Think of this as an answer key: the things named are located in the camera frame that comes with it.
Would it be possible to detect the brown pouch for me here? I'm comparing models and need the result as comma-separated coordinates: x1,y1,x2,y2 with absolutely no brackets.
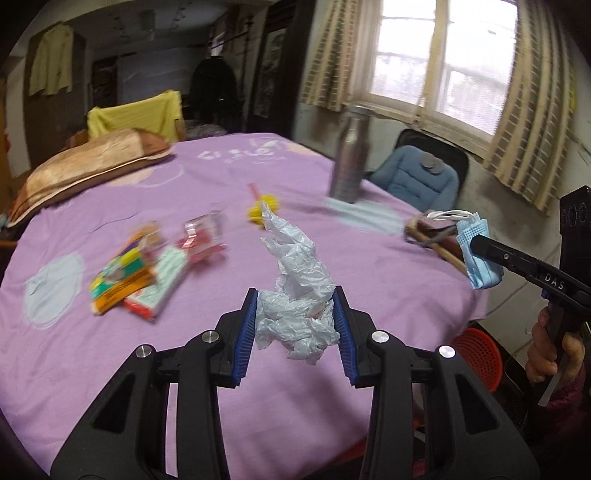
404,212,467,278

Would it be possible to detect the red mesh basket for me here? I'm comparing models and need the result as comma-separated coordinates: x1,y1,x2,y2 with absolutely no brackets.
450,328,504,394

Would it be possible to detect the blue chair cushion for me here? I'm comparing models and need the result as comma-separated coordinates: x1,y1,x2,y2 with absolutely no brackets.
369,145,460,210

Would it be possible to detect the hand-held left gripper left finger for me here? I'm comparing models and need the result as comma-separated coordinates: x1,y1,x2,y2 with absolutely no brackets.
50,287,257,480

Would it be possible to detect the person's right hand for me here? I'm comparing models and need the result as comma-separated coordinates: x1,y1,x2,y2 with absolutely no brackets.
525,307,585,384

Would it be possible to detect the beige hanging jacket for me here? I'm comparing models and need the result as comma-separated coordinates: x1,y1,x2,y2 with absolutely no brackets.
28,23,75,97

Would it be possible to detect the black chair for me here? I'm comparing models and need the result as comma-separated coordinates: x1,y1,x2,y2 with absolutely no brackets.
394,128,469,195

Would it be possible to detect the yellow purple green snack packet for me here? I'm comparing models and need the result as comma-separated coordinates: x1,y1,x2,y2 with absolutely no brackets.
89,222,162,317

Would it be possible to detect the yellow chair cover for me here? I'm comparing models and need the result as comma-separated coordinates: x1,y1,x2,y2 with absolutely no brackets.
87,90,185,143

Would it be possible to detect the person's right forearm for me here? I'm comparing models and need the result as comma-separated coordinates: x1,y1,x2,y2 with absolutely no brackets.
545,364,591,439

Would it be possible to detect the window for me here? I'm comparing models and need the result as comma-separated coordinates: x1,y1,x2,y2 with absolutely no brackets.
355,0,518,137

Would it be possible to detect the brown gold pillow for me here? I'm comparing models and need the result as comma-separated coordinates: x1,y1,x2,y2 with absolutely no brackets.
9,128,175,227

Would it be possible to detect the red snack packet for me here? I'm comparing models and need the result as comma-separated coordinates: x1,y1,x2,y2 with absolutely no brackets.
173,210,229,266

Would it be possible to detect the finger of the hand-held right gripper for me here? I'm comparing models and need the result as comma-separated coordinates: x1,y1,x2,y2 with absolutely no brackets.
471,234,546,288

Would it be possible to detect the beige checkered curtain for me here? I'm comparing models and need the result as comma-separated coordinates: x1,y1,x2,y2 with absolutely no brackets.
482,0,583,215
300,0,382,112

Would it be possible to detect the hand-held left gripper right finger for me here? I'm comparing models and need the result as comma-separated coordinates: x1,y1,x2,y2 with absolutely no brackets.
331,285,541,480

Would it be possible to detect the yellow net ball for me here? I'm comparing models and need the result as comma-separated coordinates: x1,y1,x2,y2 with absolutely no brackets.
247,184,282,229

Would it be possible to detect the black hanging coat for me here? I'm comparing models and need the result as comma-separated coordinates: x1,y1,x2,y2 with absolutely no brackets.
189,58,238,134

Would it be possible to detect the metal bottle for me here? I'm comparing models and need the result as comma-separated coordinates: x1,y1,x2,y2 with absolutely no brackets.
328,105,374,204

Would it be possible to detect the blue face mask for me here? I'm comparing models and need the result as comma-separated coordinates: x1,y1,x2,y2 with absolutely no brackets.
425,209,505,291

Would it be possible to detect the dark wooden wardrobe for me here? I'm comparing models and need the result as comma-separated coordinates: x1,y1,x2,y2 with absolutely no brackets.
23,30,88,153

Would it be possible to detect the grey board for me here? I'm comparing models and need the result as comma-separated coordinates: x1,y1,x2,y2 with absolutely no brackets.
115,53,195,104

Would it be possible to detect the green white packet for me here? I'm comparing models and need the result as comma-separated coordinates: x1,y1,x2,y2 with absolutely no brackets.
124,244,190,321

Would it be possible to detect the dark framed scroll painting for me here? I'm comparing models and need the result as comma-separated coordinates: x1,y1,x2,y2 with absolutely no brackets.
252,0,317,139

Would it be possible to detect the white plastic bag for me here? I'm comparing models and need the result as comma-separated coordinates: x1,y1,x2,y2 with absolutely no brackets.
255,199,341,365

